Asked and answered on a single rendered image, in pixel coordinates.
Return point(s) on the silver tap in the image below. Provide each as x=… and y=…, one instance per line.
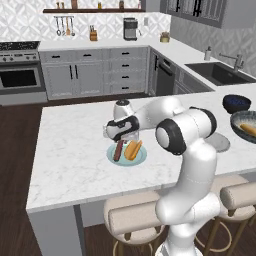
x=237, y=61

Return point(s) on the dark sink basin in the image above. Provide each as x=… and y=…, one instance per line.
x=220, y=73

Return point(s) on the small brown bottle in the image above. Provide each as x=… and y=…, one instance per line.
x=62, y=5
x=58, y=5
x=121, y=4

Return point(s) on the hanging wooden spatula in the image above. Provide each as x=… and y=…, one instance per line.
x=68, y=30

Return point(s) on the steel oven with hob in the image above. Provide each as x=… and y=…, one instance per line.
x=20, y=76

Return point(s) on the grey soap dispenser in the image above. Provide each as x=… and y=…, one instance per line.
x=207, y=54

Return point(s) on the grey wall cupboards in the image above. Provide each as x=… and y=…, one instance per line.
x=206, y=11

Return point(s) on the dark red sausage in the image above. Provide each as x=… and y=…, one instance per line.
x=118, y=151

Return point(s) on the hanging metal spoon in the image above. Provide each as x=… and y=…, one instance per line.
x=63, y=30

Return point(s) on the orange hot dog bun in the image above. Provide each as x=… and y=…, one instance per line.
x=249, y=129
x=133, y=149

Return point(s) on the hanging metal ladle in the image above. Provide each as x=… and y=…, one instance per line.
x=58, y=31

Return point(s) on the dark wooden shelf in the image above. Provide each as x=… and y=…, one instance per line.
x=93, y=10

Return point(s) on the light blue plate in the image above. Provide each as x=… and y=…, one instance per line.
x=140, y=157

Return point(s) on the white wall socket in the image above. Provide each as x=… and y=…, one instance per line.
x=146, y=21

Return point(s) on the grey cupboards under sink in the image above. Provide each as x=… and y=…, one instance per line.
x=190, y=83

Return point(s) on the large grey bowl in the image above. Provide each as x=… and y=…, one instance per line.
x=237, y=128

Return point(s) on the dark tool rail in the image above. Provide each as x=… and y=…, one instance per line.
x=63, y=16

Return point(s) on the grey plate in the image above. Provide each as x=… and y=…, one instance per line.
x=221, y=141

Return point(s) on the wooden knife block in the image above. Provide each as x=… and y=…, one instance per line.
x=93, y=35

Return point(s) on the black dishwasher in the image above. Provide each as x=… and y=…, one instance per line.
x=165, y=78

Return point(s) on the hanging metal skimmer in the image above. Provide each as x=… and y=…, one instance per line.
x=72, y=31

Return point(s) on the small yellow bottle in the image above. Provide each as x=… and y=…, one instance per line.
x=99, y=5

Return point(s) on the grey cupboard run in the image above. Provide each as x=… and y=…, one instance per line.
x=93, y=73

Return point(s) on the black coffee machine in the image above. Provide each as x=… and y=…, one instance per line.
x=130, y=30

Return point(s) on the tan small pot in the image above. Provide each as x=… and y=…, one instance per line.
x=164, y=37

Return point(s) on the dark blue bowl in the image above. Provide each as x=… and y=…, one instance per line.
x=236, y=102

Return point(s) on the brown jar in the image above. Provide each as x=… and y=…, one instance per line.
x=74, y=4

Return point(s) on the beige padded stool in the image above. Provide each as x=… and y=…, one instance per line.
x=133, y=218
x=236, y=196

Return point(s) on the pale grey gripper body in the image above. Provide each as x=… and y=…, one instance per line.
x=130, y=136

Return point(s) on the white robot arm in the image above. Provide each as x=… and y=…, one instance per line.
x=196, y=166

